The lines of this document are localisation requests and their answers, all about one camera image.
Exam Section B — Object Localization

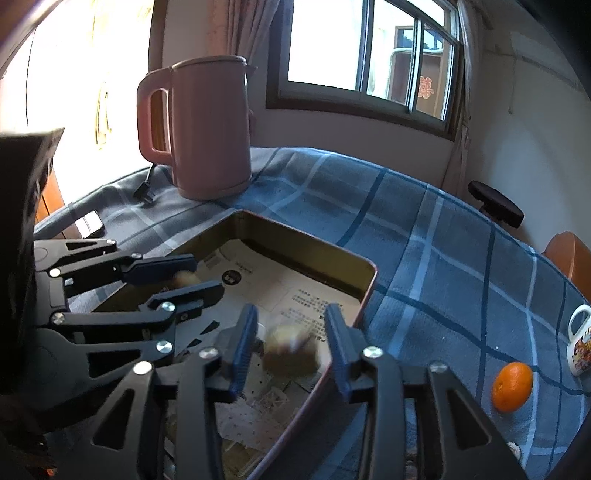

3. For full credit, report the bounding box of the black power plug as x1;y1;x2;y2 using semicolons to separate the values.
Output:
134;164;160;206

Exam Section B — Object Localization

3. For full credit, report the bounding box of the blue plaid tablecloth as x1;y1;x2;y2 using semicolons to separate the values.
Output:
34;147;587;480

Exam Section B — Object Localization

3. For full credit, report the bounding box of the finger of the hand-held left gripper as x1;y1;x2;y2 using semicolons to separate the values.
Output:
34;237;198;289
37;281;225;394

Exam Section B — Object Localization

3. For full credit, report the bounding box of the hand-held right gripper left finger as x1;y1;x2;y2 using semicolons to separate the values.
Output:
48;304;259;480

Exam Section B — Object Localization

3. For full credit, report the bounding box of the black round stool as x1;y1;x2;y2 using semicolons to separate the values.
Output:
468;181;525;228

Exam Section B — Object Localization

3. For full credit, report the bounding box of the pink electric kettle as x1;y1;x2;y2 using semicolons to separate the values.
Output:
137;55;257;201

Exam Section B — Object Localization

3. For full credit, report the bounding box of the rectangular metal tin box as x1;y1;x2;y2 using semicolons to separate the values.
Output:
90;209;378;480

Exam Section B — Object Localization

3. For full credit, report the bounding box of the pink floral curtain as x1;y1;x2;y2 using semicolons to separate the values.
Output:
205;0;296;148

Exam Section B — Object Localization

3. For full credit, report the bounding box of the round sesame-topped cake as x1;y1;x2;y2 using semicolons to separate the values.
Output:
262;324;320;376

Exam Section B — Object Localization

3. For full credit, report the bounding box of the orange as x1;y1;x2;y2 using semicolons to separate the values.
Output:
491;362;533;413

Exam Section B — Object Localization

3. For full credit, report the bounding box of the orange brown chair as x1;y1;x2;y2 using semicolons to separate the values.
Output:
544;232;591;301

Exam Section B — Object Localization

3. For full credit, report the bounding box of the printed paper sheet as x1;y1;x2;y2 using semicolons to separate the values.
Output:
175;240;363;462

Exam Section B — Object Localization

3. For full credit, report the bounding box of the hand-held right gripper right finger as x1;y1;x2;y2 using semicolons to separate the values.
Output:
323;303;529;480

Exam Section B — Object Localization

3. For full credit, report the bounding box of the wooden framed sliding window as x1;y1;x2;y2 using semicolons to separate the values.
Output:
265;0;467;141

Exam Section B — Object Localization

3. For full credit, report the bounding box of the wooden framed balcony door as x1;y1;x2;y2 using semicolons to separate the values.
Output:
0;0;155;217

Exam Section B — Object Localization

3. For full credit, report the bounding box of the white cartoon print mug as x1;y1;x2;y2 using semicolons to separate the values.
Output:
567;305;591;377

